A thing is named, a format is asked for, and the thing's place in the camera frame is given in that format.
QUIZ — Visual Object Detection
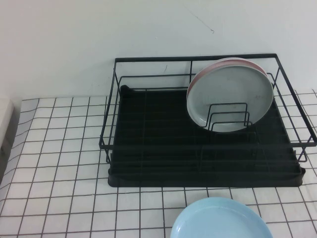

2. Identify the grey round plate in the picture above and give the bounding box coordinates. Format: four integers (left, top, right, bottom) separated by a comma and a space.
186, 64, 274, 132

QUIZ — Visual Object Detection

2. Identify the pink round plate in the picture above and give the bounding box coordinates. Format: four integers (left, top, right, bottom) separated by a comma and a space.
187, 57, 268, 95

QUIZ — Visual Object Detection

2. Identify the light blue round plate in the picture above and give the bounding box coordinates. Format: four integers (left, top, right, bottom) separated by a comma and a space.
169, 197, 274, 238

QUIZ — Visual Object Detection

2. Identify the white box cabinet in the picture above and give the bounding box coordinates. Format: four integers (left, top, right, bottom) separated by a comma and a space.
0, 98, 22, 152

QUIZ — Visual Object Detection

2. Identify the black wire dish rack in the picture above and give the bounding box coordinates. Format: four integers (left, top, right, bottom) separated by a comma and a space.
98, 53, 317, 174

